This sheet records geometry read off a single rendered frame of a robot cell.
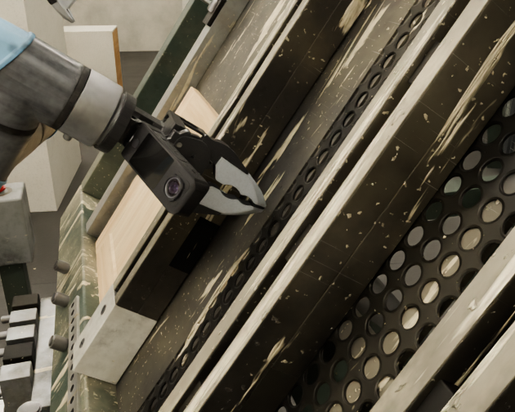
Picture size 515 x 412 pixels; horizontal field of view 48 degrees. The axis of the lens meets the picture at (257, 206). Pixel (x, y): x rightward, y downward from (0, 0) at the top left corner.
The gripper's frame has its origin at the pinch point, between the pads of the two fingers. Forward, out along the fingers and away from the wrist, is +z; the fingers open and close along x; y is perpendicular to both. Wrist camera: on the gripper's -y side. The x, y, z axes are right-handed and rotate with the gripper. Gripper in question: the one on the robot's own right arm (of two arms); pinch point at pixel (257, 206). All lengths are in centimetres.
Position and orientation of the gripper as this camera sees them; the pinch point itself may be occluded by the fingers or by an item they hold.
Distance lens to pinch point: 70.3
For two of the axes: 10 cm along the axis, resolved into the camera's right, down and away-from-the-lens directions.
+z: 7.8, 4.3, 4.5
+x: -5.6, 8.0, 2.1
